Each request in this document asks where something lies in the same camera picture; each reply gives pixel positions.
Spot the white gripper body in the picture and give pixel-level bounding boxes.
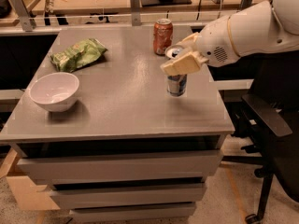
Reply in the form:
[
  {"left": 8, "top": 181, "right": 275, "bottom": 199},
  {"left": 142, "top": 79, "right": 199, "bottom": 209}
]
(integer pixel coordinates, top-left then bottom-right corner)
[{"left": 195, "top": 16, "right": 239, "bottom": 67}]

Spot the blue silver redbull can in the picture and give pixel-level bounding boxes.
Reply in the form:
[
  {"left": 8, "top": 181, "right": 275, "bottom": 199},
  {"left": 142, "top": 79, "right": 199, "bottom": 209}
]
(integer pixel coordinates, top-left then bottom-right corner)
[{"left": 165, "top": 45, "right": 187, "bottom": 97}]

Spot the green jalapeno chip bag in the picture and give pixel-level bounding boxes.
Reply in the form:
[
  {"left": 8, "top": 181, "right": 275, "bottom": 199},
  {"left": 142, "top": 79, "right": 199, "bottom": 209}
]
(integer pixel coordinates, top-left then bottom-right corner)
[{"left": 50, "top": 38, "right": 107, "bottom": 73}]

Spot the middle metal bracket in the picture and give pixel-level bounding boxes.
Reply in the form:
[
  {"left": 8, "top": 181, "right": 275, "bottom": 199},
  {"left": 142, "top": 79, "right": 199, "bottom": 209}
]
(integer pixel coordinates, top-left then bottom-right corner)
[{"left": 130, "top": 0, "right": 141, "bottom": 26}]

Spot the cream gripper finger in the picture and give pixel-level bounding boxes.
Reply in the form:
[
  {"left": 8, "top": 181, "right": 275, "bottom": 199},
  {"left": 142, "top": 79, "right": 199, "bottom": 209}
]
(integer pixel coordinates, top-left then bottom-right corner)
[
  {"left": 178, "top": 32, "right": 199, "bottom": 50},
  {"left": 161, "top": 50, "right": 208, "bottom": 76}
]

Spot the cardboard box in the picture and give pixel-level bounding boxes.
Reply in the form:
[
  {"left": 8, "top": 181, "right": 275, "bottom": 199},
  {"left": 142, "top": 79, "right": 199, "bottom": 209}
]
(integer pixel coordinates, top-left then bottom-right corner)
[{"left": 0, "top": 149, "right": 60, "bottom": 211}]

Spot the orange soda can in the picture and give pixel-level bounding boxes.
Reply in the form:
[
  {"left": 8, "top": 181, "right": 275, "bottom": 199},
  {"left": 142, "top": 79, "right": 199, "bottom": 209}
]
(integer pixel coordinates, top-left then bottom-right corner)
[{"left": 153, "top": 19, "right": 173, "bottom": 55}]

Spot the black office chair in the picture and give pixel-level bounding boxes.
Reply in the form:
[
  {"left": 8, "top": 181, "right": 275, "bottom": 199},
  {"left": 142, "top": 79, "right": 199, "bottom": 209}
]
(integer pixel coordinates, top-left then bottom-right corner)
[{"left": 222, "top": 51, "right": 299, "bottom": 224}]

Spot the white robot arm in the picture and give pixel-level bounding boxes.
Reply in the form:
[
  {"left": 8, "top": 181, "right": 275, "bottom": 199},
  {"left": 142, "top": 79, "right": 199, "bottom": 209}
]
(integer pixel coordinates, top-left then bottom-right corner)
[{"left": 161, "top": 0, "right": 299, "bottom": 76}]

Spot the white bowl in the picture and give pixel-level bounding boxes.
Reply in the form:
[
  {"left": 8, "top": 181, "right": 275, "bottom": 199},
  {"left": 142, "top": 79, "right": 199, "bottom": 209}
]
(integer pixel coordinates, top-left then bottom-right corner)
[{"left": 29, "top": 72, "right": 79, "bottom": 112}]

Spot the left metal bracket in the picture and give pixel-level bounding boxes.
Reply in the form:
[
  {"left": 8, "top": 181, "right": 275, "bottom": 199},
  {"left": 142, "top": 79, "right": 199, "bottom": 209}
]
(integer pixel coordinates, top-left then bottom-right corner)
[{"left": 10, "top": 0, "right": 36, "bottom": 32}]

